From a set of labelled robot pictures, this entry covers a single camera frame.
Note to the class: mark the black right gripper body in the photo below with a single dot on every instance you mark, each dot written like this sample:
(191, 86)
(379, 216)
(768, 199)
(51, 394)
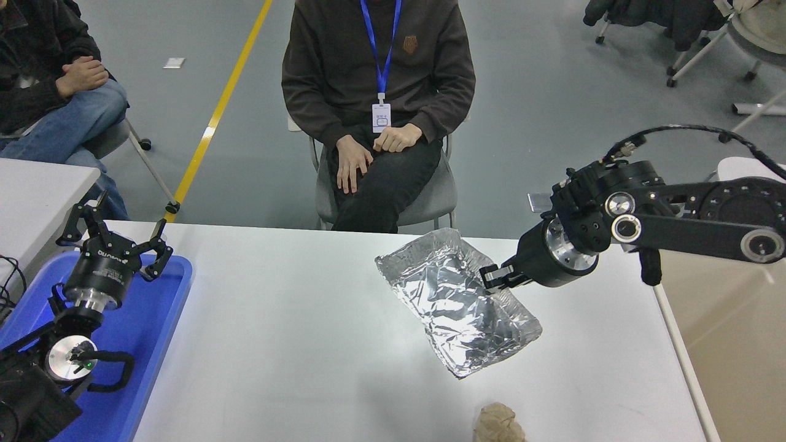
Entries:
(537, 264)

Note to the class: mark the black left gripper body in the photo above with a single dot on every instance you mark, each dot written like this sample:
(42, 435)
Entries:
(101, 273)

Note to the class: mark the foil tray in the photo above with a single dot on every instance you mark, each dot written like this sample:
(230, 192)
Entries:
(442, 294)

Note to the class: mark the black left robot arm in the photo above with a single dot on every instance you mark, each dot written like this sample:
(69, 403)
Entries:
(27, 399)

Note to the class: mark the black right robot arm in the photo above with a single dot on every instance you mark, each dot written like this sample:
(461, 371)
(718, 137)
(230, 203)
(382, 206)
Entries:
(688, 227)

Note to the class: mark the jeans person's right hand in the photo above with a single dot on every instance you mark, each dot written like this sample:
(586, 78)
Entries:
(73, 89)

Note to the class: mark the jeans person's left hand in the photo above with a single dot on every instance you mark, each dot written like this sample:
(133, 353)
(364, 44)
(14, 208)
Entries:
(89, 70)

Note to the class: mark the lanyard person's left hand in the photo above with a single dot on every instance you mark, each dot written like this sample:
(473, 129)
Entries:
(398, 138)

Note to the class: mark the lanyard person's right hand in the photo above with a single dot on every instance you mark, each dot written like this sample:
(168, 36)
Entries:
(353, 166)

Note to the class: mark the metal floor socket plate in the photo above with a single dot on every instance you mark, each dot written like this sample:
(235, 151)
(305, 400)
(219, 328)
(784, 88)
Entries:
(537, 202)

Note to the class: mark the white side table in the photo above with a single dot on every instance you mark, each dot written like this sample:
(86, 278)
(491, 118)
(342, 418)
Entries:
(31, 202)

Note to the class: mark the blue plastic tray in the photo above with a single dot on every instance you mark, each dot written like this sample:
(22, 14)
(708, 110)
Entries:
(153, 319)

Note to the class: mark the grey wheeled office chair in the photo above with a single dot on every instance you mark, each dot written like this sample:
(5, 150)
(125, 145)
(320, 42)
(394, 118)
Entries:
(113, 138)

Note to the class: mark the grey chair with metal legs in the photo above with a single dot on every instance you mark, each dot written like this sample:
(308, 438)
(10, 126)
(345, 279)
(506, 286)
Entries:
(430, 196)

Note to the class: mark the seated person in jeans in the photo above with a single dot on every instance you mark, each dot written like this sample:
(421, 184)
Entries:
(37, 123)

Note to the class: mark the crumpled tan paper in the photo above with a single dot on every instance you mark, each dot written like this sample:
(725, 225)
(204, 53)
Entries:
(497, 423)

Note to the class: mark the white shell chair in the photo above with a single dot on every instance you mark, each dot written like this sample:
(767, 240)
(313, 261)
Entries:
(737, 169)

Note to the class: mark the large pale bin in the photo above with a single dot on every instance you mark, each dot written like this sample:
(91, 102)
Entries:
(737, 368)

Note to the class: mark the white-legged office chair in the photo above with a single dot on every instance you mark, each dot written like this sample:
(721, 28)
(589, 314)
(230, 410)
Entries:
(599, 40)

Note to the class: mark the white wheeled chair base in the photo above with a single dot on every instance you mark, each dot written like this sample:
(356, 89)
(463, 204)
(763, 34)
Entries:
(758, 109)

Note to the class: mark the dark coat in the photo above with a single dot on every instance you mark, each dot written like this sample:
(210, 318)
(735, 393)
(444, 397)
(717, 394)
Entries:
(663, 18)

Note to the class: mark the grey chair with white legs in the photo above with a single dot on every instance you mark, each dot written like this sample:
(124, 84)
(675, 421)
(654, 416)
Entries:
(761, 49)

